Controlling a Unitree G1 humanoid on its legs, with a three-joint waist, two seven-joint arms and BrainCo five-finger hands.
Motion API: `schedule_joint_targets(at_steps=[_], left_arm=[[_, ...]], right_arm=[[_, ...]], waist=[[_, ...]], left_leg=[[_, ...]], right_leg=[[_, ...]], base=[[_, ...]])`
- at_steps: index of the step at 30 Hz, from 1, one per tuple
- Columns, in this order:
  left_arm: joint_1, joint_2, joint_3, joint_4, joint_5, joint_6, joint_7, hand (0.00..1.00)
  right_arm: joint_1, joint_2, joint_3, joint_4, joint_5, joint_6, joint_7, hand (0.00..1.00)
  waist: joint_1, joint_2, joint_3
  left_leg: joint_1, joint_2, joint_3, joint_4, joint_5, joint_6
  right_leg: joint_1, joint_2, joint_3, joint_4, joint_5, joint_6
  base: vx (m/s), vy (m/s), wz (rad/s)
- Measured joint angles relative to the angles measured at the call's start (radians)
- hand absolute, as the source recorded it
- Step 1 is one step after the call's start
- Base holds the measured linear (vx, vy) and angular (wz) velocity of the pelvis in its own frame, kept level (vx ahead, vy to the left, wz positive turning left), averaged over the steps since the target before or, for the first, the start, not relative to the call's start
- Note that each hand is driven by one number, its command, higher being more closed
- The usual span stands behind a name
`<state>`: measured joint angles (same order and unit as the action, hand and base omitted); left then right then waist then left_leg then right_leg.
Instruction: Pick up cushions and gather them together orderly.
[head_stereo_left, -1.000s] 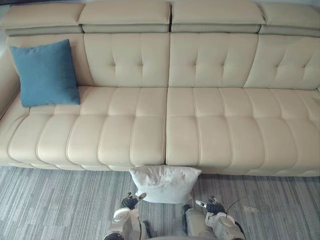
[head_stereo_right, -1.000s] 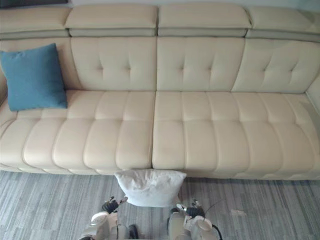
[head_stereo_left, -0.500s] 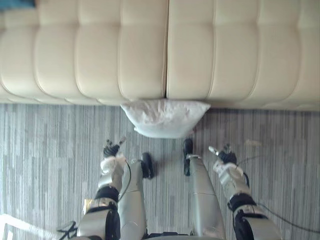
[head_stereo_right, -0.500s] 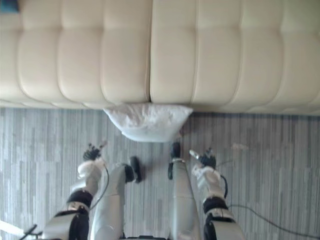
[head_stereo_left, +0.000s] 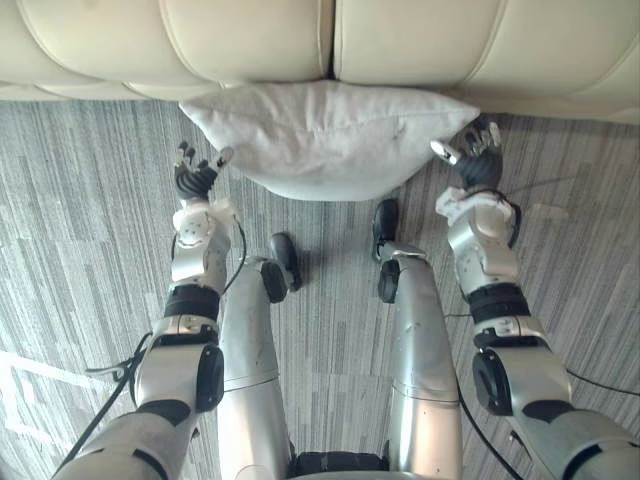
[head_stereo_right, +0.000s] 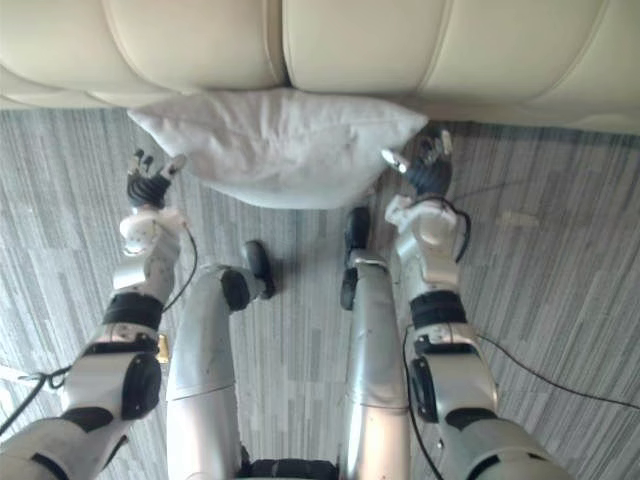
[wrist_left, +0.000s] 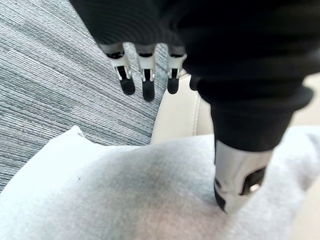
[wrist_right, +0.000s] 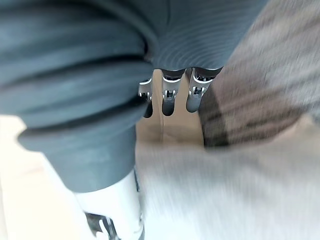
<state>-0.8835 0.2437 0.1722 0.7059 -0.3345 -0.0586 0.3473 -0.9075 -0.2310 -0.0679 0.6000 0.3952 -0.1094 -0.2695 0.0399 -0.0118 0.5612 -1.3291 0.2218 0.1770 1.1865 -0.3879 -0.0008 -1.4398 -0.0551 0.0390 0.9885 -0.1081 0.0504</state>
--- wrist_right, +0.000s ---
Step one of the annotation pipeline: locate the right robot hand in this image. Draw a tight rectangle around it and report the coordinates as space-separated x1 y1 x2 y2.
0 0 270 240

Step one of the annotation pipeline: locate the light grey cushion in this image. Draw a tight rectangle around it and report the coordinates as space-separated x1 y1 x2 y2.
134 109 320 240

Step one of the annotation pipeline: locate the brown grey striped cushion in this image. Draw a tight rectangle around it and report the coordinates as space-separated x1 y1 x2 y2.
198 0 320 149

